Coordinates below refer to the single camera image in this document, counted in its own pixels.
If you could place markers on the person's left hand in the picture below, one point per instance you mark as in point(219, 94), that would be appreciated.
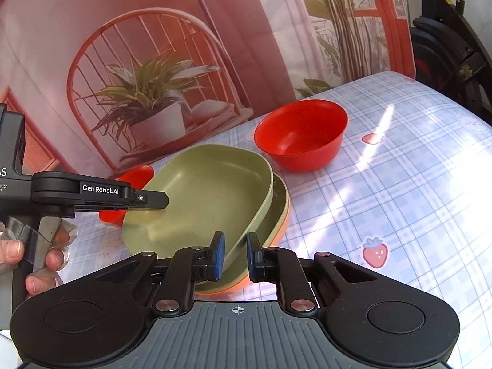
point(46, 249)

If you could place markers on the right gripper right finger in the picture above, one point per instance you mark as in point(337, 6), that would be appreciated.
point(293, 291)

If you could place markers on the printed backdrop cloth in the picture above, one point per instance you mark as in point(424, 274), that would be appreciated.
point(106, 85)

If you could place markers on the black exercise bike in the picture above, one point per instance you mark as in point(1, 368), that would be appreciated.
point(449, 56)

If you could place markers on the green plate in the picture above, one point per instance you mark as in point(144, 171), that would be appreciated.
point(210, 188)
point(273, 218)

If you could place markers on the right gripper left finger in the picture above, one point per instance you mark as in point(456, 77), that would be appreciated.
point(179, 274)

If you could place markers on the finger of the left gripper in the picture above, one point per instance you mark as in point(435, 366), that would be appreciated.
point(59, 193)

